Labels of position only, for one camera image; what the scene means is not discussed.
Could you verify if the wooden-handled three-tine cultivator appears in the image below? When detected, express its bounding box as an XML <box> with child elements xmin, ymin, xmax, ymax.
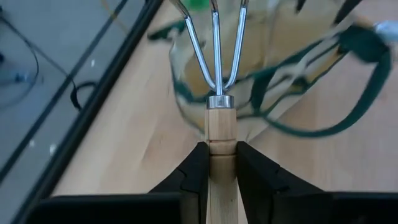
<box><xmin>169</xmin><ymin>0</ymin><xmax>249</xmax><ymax>224</ymax></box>

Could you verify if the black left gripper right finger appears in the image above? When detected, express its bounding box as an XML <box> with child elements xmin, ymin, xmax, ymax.
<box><xmin>236</xmin><ymin>141</ymin><xmax>398</xmax><ymax>224</ymax></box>

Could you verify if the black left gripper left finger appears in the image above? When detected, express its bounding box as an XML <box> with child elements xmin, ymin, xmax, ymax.
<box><xmin>26</xmin><ymin>141</ymin><xmax>210</xmax><ymax>224</ymax></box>

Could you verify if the coiled black floor cable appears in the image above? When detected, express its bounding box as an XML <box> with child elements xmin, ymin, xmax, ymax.
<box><xmin>70</xmin><ymin>81</ymin><xmax>98</xmax><ymax>111</ymax></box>

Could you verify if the beige gardening bag green trim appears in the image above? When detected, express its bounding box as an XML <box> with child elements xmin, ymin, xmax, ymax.
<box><xmin>147</xmin><ymin>0</ymin><xmax>393</xmax><ymax>139</ymax></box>

